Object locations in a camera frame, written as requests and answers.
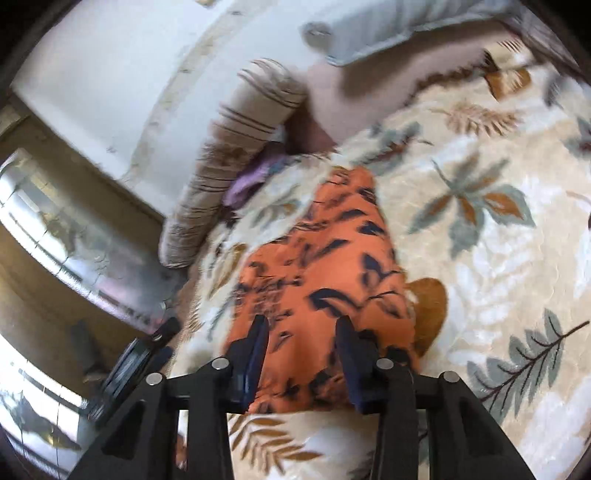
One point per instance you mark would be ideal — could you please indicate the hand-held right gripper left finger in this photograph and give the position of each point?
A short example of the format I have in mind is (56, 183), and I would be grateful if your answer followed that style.
(253, 364)

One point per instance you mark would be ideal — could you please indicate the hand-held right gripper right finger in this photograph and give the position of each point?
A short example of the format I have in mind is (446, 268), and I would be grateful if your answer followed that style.
(356, 385)

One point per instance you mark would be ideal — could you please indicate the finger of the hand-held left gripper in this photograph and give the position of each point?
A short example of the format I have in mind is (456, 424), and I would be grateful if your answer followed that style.
(161, 356)
(167, 326)

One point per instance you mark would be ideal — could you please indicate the orange floral print garment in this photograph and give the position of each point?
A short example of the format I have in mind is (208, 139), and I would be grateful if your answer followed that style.
(323, 258)

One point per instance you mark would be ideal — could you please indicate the wooden headboard with glass panels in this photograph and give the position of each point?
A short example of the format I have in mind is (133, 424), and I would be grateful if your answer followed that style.
(46, 258)

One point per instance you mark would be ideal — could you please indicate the beige striped bolster pillow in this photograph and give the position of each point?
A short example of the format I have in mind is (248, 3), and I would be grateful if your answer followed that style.
(221, 184)

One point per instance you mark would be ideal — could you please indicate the purple cloth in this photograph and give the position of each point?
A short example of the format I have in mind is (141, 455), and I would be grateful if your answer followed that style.
(247, 184)

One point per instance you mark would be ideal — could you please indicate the cream leaf print blanket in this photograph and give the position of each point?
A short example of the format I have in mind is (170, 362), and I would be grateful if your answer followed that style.
(485, 258)

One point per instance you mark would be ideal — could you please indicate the pink bedsheet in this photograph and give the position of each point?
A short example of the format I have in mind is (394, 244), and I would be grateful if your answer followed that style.
(369, 87)

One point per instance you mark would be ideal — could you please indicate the grey pillow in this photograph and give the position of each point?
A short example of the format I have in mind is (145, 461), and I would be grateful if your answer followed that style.
(392, 27)

